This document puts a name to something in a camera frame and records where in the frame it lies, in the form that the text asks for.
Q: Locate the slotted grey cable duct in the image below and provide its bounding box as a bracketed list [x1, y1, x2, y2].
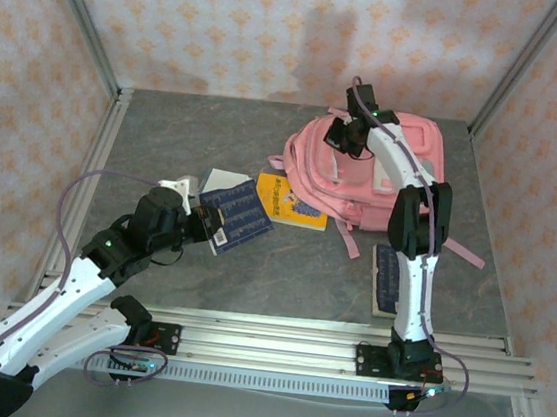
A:
[86, 349, 445, 413]

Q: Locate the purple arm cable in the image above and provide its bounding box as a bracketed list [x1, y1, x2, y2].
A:
[0, 158, 163, 417]
[314, 74, 504, 417]

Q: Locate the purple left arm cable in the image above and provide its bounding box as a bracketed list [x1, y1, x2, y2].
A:
[0, 158, 163, 417]

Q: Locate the purple cable loop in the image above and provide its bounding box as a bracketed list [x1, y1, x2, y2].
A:
[81, 340, 171, 392]

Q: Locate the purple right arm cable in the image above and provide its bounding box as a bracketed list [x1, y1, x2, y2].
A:
[314, 74, 504, 417]

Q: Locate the small circuit board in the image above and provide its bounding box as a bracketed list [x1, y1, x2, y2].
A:
[126, 355, 158, 375]
[405, 382, 442, 405]

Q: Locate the yellow paperback book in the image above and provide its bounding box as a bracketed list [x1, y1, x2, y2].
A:
[251, 171, 333, 233]

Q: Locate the aluminium frame post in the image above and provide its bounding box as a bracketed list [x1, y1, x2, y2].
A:
[24, 0, 133, 97]
[467, 0, 557, 149]

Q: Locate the pink backpack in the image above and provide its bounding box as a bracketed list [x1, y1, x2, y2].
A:
[257, 96, 502, 274]

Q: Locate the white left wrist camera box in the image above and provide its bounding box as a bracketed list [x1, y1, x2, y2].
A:
[154, 171, 204, 217]

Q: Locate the blue paperback book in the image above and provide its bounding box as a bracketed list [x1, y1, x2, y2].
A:
[191, 172, 280, 263]
[364, 242, 409, 320]

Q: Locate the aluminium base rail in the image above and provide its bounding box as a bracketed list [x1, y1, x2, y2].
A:
[4, 282, 545, 400]

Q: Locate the aluminium side rail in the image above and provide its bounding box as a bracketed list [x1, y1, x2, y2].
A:
[26, 80, 135, 309]

